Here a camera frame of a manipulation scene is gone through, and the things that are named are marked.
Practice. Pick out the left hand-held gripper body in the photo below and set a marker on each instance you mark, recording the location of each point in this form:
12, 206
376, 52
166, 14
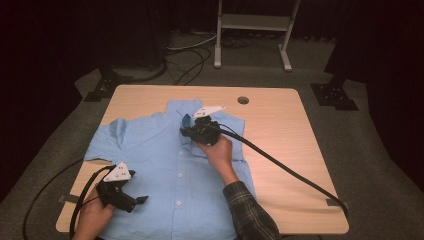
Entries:
115, 196

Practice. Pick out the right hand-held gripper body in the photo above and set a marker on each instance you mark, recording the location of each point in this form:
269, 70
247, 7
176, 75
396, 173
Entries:
205, 131

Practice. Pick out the light blue button shirt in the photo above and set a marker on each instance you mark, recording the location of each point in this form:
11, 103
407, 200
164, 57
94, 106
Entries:
160, 160

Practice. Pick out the person's right hand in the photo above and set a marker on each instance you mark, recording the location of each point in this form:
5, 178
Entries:
220, 155

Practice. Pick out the person's left hand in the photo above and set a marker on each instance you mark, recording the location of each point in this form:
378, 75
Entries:
91, 220

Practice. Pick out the round table grommet hole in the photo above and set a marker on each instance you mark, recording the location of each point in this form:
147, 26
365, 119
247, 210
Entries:
243, 100

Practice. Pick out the grey tape strip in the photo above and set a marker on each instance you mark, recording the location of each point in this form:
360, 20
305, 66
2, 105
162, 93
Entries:
333, 202
65, 198

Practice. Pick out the black stand base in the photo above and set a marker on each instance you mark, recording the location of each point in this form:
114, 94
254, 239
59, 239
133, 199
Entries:
106, 83
333, 96

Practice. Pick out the white metal stand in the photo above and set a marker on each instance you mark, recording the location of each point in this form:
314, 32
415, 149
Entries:
255, 21

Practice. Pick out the dark curtain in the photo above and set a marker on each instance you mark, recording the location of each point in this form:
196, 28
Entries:
33, 100
393, 100

